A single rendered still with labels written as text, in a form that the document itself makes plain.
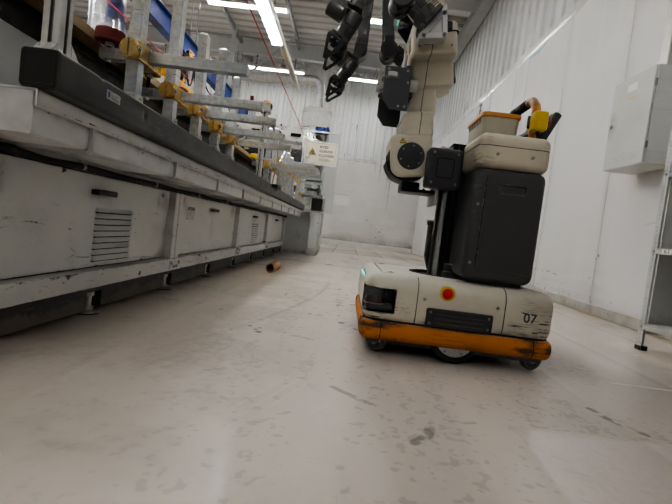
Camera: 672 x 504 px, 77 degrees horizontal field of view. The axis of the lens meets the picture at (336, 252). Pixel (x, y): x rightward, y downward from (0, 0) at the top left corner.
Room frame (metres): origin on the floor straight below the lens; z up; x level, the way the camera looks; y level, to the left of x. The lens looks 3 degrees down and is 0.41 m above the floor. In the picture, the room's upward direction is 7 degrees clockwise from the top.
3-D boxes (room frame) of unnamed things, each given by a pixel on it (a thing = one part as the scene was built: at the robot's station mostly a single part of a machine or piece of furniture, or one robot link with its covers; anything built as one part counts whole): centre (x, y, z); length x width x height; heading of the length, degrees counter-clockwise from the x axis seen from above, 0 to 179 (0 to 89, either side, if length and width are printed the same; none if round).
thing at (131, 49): (1.25, 0.63, 0.84); 0.14 x 0.06 x 0.05; 179
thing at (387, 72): (1.75, -0.16, 0.99); 0.28 x 0.16 x 0.22; 179
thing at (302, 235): (6.37, 1.09, 0.95); 1.65 x 0.70 x 1.90; 89
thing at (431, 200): (1.68, -0.29, 0.68); 0.28 x 0.27 x 0.25; 179
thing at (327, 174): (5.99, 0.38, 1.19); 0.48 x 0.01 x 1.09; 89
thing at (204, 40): (1.72, 0.62, 0.88); 0.04 x 0.04 x 0.48; 89
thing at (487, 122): (1.74, -0.57, 0.87); 0.23 x 0.15 x 0.11; 179
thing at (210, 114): (1.76, 0.53, 0.81); 0.43 x 0.03 x 0.04; 89
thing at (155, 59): (1.26, 0.54, 0.84); 0.43 x 0.03 x 0.04; 89
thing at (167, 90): (1.50, 0.63, 0.81); 0.14 x 0.06 x 0.05; 179
